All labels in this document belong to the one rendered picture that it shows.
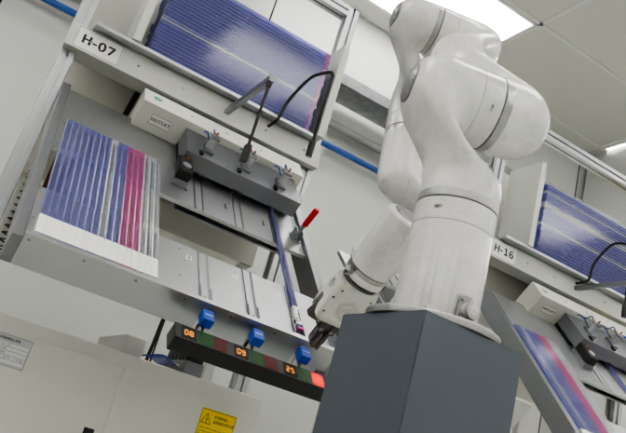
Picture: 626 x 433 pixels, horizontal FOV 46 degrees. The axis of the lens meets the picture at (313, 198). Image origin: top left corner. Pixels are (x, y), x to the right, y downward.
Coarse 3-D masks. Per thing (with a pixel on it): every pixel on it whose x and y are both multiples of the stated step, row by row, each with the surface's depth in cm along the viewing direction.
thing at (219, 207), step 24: (72, 96) 184; (96, 120) 181; (120, 120) 188; (144, 144) 185; (168, 144) 193; (168, 168) 182; (168, 192) 171; (192, 192) 178; (216, 192) 186; (192, 216) 178; (216, 216) 175; (240, 216) 182; (264, 216) 190; (288, 216) 199; (264, 240) 180; (288, 240) 187
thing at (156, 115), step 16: (144, 96) 189; (160, 96) 195; (144, 112) 189; (160, 112) 190; (176, 112) 192; (192, 112) 199; (144, 128) 191; (160, 128) 192; (176, 128) 193; (192, 128) 193; (208, 128) 196; (224, 128) 203; (224, 144) 197; (240, 144) 199; (256, 144) 206; (256, 160) 201; (272, 160) 203; (288, 160) 210
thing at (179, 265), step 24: (168, 240) 154; (168, 264) 146; (192, 264) 151; (216, 264) 157; (192, 288) 144; (216, 288) 149; (240, 288) 155; (264, 288) 160; (264, 312) 152; (288, 312) 158
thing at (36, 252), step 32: (32, 256) 128; (64, 256) 129; (96, 256) 131; (96, 288) 134; (128, 288) 135; (160, 288) 136; (192, 320) 141; (224, 320) 142; (256, 320) 144; (288, 352) 149; (320, 352) 151
